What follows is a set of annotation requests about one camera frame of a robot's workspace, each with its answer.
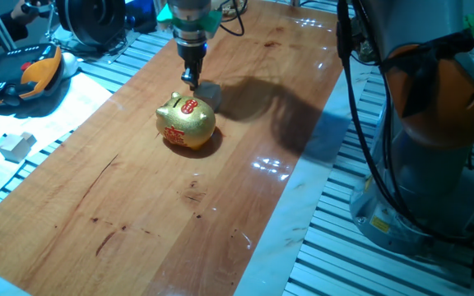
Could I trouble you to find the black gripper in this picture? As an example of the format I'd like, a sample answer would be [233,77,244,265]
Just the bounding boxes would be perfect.
[177,40,208,91]

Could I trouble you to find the pale wooden cube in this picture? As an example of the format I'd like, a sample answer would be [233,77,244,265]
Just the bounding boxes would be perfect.
[193,81,223,113]

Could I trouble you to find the white rounded object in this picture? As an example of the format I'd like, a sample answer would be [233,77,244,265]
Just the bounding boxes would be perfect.
[61,52,80,80]

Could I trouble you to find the person's bare hand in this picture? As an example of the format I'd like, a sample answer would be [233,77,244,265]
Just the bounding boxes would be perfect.
[10,0,40,25]

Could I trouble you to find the golden piggy bank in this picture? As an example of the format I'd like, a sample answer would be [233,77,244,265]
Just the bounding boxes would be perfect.
[155,90,216,150]

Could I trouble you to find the black round spool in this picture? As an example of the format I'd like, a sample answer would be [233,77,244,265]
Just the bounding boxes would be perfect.
[54,0,127,47]

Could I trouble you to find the white paper sheet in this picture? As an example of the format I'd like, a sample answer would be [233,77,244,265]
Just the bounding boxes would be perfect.
[0,72,114,215]

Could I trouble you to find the orange wooden board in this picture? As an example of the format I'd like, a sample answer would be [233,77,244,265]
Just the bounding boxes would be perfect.
[0,0,347,296]

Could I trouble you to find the small wooden block piece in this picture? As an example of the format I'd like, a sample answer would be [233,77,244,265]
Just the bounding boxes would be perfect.
[20,131,38,147]

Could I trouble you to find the orange black teach pendant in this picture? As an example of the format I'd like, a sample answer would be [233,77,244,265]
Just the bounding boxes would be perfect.
[0,44,64,108]

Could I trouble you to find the pale wooden block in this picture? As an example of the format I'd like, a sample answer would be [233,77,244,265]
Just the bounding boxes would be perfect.
[0,133,32,164]

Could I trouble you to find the green wrist bracket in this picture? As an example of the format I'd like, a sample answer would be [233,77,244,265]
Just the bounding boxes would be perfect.
[156,3,224,34]

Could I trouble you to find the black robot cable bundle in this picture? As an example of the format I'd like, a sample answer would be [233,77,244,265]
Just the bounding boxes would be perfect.
[218,0,474,247]

